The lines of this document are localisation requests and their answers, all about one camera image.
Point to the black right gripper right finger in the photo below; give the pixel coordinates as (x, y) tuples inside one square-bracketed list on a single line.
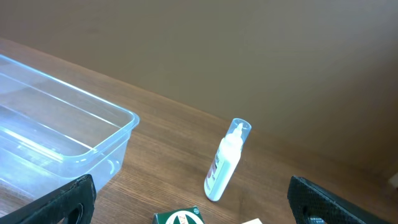
[(311, 203)]

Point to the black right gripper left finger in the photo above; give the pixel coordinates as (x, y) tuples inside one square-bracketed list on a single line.
[(73, 203)]

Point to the green ointment box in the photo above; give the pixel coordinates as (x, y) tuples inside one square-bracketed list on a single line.
[(190, 215)]

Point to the clear plastic container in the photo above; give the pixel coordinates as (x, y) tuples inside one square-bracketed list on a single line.
[(53, 132)]

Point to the white Panadol box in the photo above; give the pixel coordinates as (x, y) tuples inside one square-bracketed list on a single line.
[(254, 221)]

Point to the white spray bottle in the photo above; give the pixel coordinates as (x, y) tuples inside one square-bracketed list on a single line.
[(226, 159)]

